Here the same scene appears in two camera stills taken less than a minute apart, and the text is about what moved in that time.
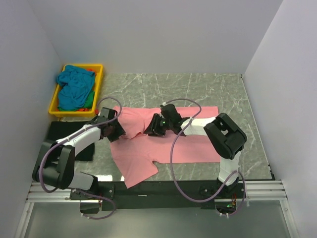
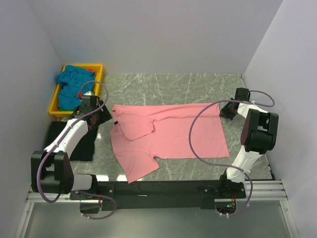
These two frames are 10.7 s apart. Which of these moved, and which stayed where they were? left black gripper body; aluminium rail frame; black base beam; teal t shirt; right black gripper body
Moved: right black gripper body; left black gripper body
Stayed: teal t shirt; black base beam; aluminium rail frame
